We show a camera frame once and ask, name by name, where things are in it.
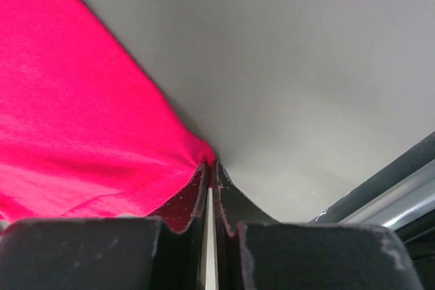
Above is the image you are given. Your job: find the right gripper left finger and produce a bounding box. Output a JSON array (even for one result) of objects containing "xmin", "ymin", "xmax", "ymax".
[{"xmin": 1, "ymin": 164, "xmax": 208, "ymax": 289}]

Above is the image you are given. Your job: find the crimson t shirt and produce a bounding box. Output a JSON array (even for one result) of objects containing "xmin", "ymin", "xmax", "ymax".
[{"xmin": 1, "ymin": 0, "xmax": 215, "ymax": 222}]

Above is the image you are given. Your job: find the aluminium front rail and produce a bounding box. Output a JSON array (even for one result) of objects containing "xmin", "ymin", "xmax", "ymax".
[{"xmin": 311, "ymin": 133, "xmax": 434, "ymax": 262}]

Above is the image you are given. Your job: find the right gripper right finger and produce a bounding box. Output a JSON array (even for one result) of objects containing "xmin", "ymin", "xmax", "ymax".
[{"xmin": 212, "ymin": 162, "xmax": 423, "ymax": 289}]

